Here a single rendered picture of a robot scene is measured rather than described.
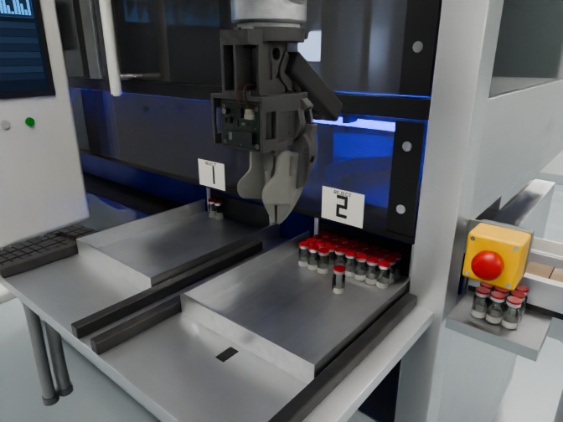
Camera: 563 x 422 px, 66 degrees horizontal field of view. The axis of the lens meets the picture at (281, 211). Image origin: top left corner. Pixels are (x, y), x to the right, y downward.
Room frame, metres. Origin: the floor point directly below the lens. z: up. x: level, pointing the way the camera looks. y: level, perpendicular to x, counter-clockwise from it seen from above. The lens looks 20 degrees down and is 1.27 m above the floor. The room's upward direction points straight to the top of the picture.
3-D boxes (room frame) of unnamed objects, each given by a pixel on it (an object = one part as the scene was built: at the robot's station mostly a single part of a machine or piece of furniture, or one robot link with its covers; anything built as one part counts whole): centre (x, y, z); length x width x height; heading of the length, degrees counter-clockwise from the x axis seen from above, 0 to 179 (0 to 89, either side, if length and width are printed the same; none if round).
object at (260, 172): (0.48, 0.03, 1.13); 0.06 x 0.03 x 0.09; 141
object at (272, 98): (0.46, 0.02, 1.23); 0.09 x 0.08 x 0.12; 141
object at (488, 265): (0.54, -0.29, 0.99); 0.04 x 0.04 x 0.04; 50
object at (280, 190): (0.46, 0.00, 1.13); 0.06 x 0.03 x 0.09; 141
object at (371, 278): (0.73, -0.12, 0.90); 0.18 x 0.02 x 0.05; 50
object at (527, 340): (0.60, -0.35, 0.87); 0.14 x 0.13 x 0.02; 140
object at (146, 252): (0.86, 0.21, 0.90); 0.34 x 0.26 x 0.04; 140
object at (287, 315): (0.64, -0.05, 0.90); 0.34 x 0.26 x 0.04; 140
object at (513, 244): (0.57, -0.32, 1.00); 0.08 x 0.07 x 0.07; 140
